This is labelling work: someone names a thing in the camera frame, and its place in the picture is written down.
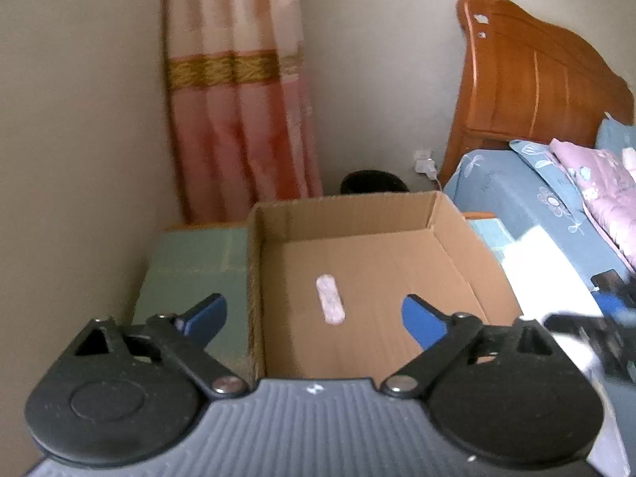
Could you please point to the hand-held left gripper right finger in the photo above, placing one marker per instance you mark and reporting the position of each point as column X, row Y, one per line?
column 421, row 319

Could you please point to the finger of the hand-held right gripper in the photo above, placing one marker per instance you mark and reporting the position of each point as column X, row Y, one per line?
column 581, row 325
column 613, row 303

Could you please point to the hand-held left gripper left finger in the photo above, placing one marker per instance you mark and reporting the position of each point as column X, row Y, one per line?
column 206, row 314

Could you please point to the brown cardboard box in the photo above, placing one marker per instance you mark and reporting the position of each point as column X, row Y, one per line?
column 377, row 268

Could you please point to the checked green grey blanket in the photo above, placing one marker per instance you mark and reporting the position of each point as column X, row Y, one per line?
column 194, row 268

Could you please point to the white oval sticker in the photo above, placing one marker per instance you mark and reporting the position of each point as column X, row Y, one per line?
column 330, row 299

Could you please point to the blue floral quilt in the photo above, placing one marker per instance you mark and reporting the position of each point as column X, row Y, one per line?
column 551, row 184

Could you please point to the black trash bin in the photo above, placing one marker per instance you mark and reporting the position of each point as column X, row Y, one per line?
column 372, row 182

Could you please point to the blue floral bedsheet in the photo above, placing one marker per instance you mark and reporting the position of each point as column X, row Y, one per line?
column 497, row 184

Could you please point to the blue pillow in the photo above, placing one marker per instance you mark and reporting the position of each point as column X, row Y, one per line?
column 616, row 134

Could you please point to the pink curtain with gold band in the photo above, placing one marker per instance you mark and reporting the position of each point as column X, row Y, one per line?
column 238, row 134

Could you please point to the wooden bed headboard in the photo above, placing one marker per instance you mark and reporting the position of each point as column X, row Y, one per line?
column 526, row 84

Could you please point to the white wall charger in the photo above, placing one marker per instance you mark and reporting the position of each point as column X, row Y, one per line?
column 426, row 163

